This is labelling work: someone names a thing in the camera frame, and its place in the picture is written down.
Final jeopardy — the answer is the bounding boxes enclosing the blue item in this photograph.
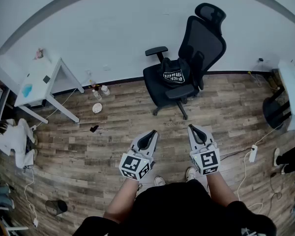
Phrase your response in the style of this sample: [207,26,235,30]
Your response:
[22,83,33,98]

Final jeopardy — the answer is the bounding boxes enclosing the white power strip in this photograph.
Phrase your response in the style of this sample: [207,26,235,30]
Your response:
[248,144,259,163]

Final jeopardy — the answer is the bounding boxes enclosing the person's left forearm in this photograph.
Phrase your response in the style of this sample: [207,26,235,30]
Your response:
[103,177,141,224]

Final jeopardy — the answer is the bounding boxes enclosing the person's black clothing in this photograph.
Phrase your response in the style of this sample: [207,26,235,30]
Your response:
[72,179,277,236]

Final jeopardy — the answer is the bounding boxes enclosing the black bag with white print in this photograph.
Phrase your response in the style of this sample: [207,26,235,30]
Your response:
[158,57,190,89]

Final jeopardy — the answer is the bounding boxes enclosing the black mesh office chair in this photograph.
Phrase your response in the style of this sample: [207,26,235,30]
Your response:
[143,2,227,120]

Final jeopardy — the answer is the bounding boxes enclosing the long white floor cable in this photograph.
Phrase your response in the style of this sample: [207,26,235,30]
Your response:
[24,167,39,228]

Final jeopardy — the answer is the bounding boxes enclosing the white power strip cable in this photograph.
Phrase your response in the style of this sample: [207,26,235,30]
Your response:
[236,121,285,215]

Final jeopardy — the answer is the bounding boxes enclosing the black mesh wastebasket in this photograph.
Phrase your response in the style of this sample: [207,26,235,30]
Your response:
[45,199,68,217]

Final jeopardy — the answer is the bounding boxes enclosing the black round stool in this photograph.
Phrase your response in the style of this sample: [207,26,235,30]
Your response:
[262,96,292,130]

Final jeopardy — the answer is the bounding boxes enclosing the person's right forearm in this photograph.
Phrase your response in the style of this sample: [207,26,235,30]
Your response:
[206,172,241,207]

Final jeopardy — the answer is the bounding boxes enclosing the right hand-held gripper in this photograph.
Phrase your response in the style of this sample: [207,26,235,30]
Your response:
[187,124,221,176]

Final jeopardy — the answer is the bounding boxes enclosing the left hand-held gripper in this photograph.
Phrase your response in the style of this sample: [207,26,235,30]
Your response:
[119,129,160,181]

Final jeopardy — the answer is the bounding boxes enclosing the person's right white shoe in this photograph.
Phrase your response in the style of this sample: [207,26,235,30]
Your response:
[186,167,197,182]

